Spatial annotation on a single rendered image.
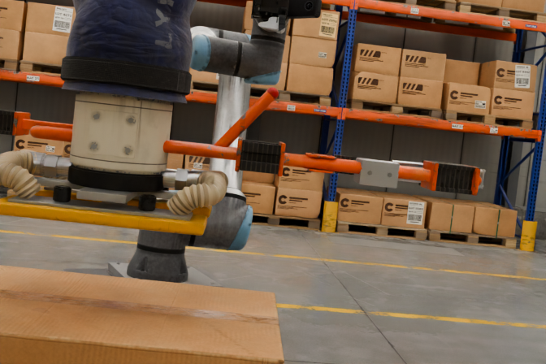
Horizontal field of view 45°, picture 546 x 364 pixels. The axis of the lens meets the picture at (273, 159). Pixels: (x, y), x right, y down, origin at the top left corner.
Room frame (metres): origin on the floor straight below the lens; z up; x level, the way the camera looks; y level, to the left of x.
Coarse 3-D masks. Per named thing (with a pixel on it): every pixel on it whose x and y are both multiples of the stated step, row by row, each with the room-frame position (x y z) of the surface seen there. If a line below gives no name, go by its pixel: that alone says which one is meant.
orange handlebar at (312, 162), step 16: (32, 128) 1.14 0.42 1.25; (48, 128) 1.14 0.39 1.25; (64, 128) 1.18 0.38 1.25; (176, 144) 1.15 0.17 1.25; (192, 144) 1.16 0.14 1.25; (208, 144) 1.20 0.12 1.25; (288, 160) 1.16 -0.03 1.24; (304, 160) 1.16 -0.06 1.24; (320, 160) 1.16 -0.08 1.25; (336, 160) 1.17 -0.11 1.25; (352, 160) 1.21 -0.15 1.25; (400, 176) 1.17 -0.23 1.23; (416, 176) 1.17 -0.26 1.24
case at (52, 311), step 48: (0, 288) 1.19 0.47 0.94; (48, 288) 1.23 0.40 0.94; (96, 288) 1.26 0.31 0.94; (144, 288) 1.30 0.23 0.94; (192, 288) 1.34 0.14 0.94; (0, 336) 0.97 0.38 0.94; (48, 336) 0.98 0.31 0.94; (96, 336) 1.00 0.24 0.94; (144, 336) 1.02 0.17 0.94; (192, 336) 1.05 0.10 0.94; (240, 336) 1.07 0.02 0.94
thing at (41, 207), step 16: (64, 192) 1.06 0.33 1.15; (0, 208) 1.02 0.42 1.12; (16, 208) 1.02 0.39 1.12; (32, 208) 1.02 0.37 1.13; (48, 208) 1.03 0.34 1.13; (64, 208) 1.04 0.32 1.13; (80, 208) 1.04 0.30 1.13; (96, 208) 1.04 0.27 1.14; (112, 208) 1.06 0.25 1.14; (128, 208) 1.08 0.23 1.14; (144, 208) 1.07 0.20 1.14; (96, 224) 1.03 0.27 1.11; (112, 224) 1.03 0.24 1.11; (128, 224) 1.03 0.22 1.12; (144, 224) 1.03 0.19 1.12; (160, 224) 1.03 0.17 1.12; (176, 224) 1.04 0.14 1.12; (192, 224) 1.04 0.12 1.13
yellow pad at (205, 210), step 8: (40, 192) 1.21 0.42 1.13; (48, 192) 1.21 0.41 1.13; (72, 192) 1.23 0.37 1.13; (88, 200) 1.22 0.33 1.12; (136, 200) 1.23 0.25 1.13; (160, 200) 1.24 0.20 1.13; (168, 200) 1.24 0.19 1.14; (160, 208) 1.22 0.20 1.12; (168, 208) 1.22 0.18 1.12; (200, 208) 1.23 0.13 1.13; (208, 208) 1.23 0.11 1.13; (208, 216) 1.23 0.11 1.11
